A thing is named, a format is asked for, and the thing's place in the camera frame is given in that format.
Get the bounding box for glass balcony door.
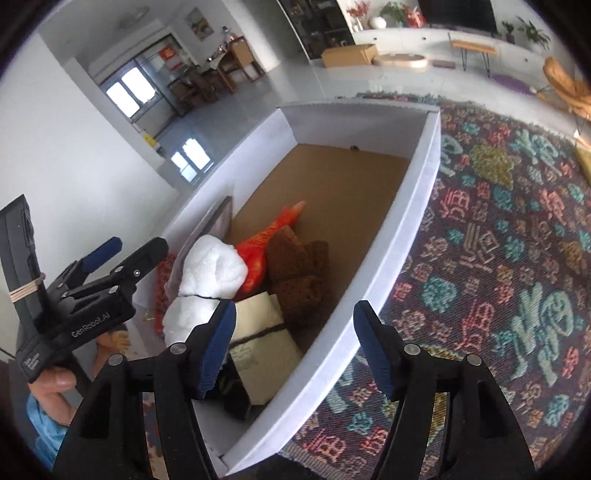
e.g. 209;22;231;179
99;46;171;123

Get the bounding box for orange lounge chair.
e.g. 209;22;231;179
542;55;591;121

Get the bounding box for round wooden tray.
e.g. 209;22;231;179
372;52;428;71

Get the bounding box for purple round rug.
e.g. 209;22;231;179
492;74;532;95

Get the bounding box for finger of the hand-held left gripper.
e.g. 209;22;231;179
58;236;123;289
99;237;169;289

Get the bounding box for white cardboard box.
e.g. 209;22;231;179
134;104;441;476

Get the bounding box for dark bookshelf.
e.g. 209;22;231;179
277;0;356;61

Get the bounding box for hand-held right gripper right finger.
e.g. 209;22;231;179
353;300;539;480

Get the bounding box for person's left forearm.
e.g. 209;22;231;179
27;392;74;469

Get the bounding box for green plant with red decorations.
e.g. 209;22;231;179
379;0;409;24

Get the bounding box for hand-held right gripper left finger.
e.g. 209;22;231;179
52;299;237;480

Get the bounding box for framed wall painting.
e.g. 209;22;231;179
185;7;206;42

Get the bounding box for brown cardboard box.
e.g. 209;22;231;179
321;44;379;69

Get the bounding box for wooden side table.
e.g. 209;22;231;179
450;39;499;77

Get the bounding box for red mesh pouch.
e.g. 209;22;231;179
154;254;178;333

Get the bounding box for red orange fish plush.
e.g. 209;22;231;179
235;200;308;296

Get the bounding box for large potted green plant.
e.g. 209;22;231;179
517;16;552;49

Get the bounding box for black television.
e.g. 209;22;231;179
418;0;497;33

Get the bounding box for person's left hand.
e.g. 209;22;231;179
28;367;78;402

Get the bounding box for white television cabinet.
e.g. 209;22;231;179
351;25;555;75

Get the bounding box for white towel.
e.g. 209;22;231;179
164;235;247;344

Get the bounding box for brown knit cloth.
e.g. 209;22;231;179
265;226;331;324

